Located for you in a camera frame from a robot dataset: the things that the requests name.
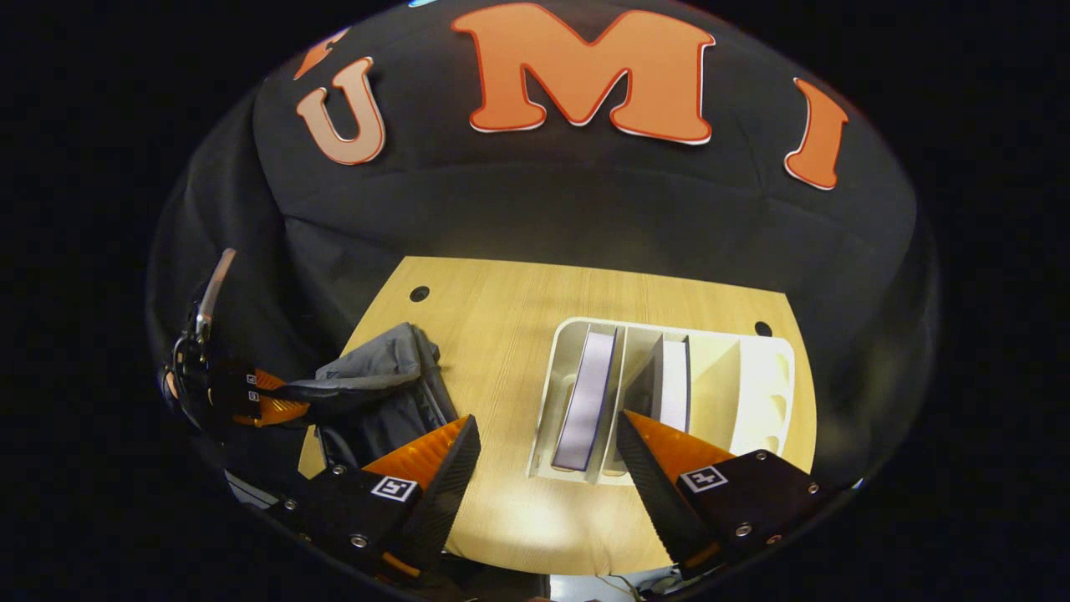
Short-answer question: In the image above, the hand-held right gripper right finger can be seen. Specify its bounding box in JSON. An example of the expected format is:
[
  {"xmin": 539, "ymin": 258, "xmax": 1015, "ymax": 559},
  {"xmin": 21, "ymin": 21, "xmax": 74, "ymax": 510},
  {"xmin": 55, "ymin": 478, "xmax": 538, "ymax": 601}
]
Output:
[{"xmin": 616, "ymin": 409, "xmax": 837, "ymax": 579}]

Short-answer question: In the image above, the grey schoolbag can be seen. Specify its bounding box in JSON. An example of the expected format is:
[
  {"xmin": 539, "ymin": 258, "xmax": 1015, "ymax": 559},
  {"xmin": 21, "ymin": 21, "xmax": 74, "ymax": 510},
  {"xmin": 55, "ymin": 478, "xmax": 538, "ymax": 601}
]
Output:
[{"xmin": 284, "ymin": 322, "xmax": 461, "ymax": 479}]

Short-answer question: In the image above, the white portrait cover book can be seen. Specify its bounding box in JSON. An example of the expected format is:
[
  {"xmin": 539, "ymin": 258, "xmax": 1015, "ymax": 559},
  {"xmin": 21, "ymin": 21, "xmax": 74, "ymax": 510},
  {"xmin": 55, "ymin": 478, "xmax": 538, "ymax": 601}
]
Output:
[{"xmin": 623, "ymin": 334, "xmax": 691, "ymax": 433}]

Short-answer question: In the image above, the blue cover book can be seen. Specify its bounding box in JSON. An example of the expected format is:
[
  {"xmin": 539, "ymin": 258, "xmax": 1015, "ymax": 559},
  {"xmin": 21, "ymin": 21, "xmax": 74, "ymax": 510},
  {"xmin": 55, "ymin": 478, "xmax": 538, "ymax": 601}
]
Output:
[{"xmin": 552, "ymin": 329, "xmax": 619, "ymax": 472}]

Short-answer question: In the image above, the white desktop bookshelf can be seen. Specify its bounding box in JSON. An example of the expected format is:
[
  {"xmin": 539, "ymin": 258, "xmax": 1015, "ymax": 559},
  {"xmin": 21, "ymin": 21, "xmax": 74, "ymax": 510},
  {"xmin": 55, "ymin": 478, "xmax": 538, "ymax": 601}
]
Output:
[{"xmin": 527, "ymin": 318, "xmax": 795, "ymax": 486}]

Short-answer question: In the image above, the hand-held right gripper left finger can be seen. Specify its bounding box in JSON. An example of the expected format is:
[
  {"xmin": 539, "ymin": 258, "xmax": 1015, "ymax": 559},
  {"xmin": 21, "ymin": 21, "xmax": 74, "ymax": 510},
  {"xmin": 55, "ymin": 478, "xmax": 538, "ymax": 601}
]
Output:
[{"xmin": 267, "ymin": 415, "xmax": 482, "ymax": 583}]

